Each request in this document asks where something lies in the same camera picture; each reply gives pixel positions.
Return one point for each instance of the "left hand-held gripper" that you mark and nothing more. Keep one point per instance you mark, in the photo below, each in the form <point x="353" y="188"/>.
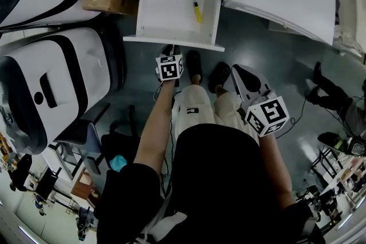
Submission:
<point x="170" y="70"/>

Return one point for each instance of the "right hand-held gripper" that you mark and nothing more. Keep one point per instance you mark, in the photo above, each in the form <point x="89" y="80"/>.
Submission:
<point x="267" y="117"/>

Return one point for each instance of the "white drawer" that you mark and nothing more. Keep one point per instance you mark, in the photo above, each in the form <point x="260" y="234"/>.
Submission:
<point x="166" y="14"/>

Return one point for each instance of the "yellow screwdriver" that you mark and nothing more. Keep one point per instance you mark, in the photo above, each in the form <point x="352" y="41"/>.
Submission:
<point x="198" y="12"/>

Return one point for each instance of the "person's right forearm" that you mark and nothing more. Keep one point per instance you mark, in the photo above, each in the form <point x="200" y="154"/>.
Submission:
<point x="275" y="168"/>

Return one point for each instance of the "person's left forearm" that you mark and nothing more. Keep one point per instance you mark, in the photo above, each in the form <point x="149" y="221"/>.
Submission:
<point x="154" y="128"/>

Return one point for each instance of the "person's left black shoe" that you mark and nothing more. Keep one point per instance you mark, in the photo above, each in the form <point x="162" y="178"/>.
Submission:
<point x="194" y="64"/>

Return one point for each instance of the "person's black shoe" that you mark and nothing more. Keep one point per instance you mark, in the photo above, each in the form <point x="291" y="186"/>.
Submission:
<point x="194" y="64"/>
<point x="219" y="74"/>

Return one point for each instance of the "person's beige trousers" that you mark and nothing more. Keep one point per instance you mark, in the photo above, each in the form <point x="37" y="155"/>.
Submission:
<point x="194" y="101"/>

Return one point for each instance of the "person's right black shoe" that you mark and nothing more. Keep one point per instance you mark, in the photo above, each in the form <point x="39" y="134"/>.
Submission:
<point x="219" y="74"/>

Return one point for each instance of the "black chair with green trim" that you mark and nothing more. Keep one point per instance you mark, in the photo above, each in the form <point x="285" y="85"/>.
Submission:
<point x="334" y="140"/>

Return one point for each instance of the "person's black shirt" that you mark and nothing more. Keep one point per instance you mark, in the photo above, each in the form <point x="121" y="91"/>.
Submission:
<point x="217" y="180"/>

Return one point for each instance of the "black office chair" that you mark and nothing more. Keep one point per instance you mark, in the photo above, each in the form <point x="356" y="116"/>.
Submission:
<point x="120" y="143"/>

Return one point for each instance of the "white table with black legs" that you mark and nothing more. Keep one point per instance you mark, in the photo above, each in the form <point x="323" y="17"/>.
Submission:
<point x="340" y="180"/>

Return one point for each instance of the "teal cloth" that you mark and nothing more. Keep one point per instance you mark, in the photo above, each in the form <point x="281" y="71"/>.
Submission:
<point x="118" y="163"/>

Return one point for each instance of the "grey blue chair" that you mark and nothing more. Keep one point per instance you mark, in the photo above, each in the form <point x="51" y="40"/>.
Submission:
<point x="93" y="145"/>

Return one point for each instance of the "white foam packing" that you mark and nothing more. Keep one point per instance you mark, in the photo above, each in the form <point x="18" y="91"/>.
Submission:
<point x="347" y="25"/>

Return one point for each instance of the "brown wooden cabinet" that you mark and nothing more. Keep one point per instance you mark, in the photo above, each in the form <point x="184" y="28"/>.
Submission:
<point x="84" y="188"/>

